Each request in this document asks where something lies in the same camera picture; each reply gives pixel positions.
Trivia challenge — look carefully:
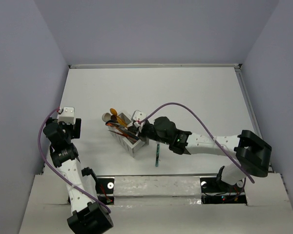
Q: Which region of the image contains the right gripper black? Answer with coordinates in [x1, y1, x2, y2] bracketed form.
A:
[128, 122, 170, 145]

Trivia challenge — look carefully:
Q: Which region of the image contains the teal patterned handle knife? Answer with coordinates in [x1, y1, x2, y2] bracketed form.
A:
[155, 142, 160, 167]

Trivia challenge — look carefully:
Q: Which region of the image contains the dark handle steel knife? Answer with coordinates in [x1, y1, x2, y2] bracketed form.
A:
[113, 125, 139, 140]

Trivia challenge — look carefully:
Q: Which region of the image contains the orange knife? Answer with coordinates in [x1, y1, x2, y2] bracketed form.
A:
[115, 126, 139, 141]

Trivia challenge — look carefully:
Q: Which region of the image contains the beige spoon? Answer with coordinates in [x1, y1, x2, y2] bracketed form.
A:
[102, 113, 111, 122]

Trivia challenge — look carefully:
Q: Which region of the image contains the red-orange spoon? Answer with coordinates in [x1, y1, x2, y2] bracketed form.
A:
[106, 124, 118, 129]

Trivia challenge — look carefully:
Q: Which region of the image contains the dark blue spoon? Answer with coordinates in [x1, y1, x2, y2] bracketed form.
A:
[105, 120, 118, 125]

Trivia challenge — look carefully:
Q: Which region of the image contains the brown spoon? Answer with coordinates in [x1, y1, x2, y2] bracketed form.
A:
[110, 115, 121, 125]

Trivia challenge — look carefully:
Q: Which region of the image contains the yellow-orange spoon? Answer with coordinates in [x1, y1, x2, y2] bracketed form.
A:
[110, 108, 127, 127]

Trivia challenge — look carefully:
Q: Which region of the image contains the blue knife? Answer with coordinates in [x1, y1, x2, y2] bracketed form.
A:
[120, 130, 140, 141]

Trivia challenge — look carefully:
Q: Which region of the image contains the red-orange knife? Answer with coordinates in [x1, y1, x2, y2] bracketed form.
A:
[108, 130, 129, 138]

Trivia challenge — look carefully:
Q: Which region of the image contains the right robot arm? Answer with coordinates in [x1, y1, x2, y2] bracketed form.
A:
[129, 117, 272, 191]

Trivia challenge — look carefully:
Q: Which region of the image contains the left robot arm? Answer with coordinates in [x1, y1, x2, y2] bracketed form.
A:
[42, 117, 113, 234]

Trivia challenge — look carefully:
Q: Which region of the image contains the white utensil caddy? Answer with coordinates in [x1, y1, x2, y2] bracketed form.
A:
[107, 112, 149, 158]

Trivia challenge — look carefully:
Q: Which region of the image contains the white cardboard front cover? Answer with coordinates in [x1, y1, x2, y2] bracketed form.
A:
[20, 174, 293, 234]

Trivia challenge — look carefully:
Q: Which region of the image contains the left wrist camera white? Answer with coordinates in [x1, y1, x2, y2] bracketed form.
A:
[58, 107, 75, 125]

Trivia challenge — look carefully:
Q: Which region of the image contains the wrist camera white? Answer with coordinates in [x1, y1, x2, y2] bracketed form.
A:
[131, 110, 147, 127]
[58, 107, 75, 125]

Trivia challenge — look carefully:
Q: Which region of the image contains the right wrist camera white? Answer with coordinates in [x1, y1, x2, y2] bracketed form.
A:
[131, 110, 147, 127]

